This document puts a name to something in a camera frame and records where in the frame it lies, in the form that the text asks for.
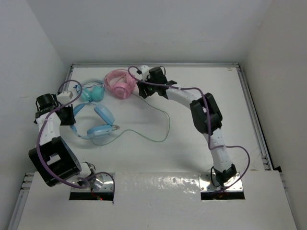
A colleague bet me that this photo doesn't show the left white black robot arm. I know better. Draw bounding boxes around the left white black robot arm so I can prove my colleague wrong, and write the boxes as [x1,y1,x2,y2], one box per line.
[28,93,91,189]

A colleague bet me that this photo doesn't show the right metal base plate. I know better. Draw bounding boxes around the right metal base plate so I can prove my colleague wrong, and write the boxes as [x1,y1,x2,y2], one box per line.
[199,172,245,192]

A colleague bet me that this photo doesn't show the left aluminium frame rail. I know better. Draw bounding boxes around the left aluminium frame rail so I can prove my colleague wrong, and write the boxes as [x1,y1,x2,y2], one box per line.
[56,65,74,95]

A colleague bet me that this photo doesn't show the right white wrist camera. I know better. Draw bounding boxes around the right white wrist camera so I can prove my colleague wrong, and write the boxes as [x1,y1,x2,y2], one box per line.
[140,65,151,81]

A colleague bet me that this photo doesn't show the metal base plate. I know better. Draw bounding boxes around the metal base plate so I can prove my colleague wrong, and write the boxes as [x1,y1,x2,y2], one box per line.
[71,172,115,193]
[199,172,245,192]

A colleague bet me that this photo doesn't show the aluminium frame rail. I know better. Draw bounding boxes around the aluminium frame rail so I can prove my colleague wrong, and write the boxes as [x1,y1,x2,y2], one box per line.
[236,65,273,171]
[71,62,240,68]
[56,65,74,95]

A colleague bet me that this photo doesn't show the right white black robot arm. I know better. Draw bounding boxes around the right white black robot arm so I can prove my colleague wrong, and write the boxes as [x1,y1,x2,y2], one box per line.
[136,65,237,186]

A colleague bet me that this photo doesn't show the teal headphones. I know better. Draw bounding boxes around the teal headphones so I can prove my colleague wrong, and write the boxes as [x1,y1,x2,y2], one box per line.
[73,79,105,102]

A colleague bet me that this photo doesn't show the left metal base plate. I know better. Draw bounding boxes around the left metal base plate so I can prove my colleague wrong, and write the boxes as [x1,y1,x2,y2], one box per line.
[71,172,115,193]

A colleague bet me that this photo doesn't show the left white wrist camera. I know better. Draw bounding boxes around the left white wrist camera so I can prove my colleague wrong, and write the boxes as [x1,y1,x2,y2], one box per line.
[57,91,73,104]

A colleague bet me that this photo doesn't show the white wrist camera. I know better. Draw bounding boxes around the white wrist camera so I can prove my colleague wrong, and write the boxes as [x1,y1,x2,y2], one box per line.
[57,91,73,104]
[140,65,151,81]

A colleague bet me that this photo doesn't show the light blue headphones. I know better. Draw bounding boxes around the light blue headphones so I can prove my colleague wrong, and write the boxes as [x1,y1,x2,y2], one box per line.
[70,102,120,140]

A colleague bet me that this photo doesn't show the pink headphones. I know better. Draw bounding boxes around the pink headphones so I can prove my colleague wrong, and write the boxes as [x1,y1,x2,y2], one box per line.
[104,69,136,99]

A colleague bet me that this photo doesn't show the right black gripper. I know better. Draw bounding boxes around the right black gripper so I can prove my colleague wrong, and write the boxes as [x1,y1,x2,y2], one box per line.
[137,74,158,99]

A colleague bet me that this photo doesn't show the right aluminium frame rail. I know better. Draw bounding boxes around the right aluminium frame rail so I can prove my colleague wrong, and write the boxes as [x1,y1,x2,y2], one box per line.
[236,65,273,171]

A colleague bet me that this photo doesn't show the green headphone cable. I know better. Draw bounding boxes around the green headphone cable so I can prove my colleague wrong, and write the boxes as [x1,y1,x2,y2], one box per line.
[92,97,171,146]

